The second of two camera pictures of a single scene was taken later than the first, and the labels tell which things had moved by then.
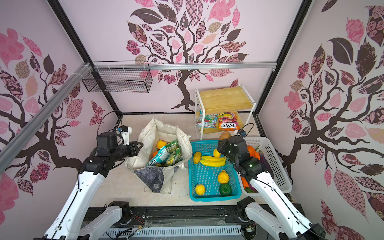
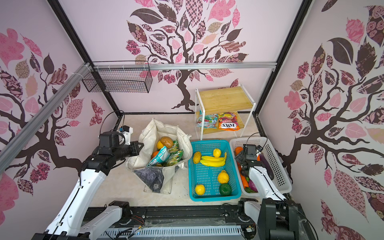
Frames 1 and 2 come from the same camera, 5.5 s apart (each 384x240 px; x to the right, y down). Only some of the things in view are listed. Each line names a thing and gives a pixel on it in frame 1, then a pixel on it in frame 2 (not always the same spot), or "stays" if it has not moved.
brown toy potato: [224, 135] -> [167, 141]
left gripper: [134, 150] stays
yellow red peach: [161, 144] stays
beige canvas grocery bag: [157, 179] stays
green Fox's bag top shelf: [160, 157] stays
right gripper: [221, 147] -> [243, 153]
